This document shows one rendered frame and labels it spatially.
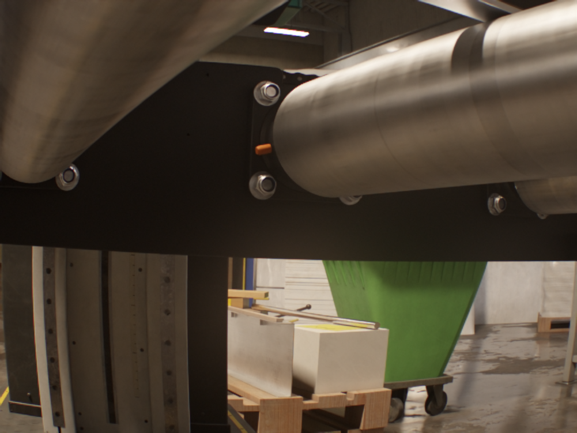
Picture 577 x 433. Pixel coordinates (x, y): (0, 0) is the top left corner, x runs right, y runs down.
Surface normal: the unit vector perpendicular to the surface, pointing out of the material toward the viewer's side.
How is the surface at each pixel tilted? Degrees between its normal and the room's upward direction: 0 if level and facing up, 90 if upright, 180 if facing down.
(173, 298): 90
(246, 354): 90
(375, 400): 90
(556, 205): 149
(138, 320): 90
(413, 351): 101
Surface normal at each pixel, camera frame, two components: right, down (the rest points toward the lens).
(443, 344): 0.22, 0.16
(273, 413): 0.38, -0.02
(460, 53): -0.86, -0.38
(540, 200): -0.65, 0.71
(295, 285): -0.12, -0.04
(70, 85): -0.25, 0.96
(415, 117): -0.88, 0.29
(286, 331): -0.93, -0.04
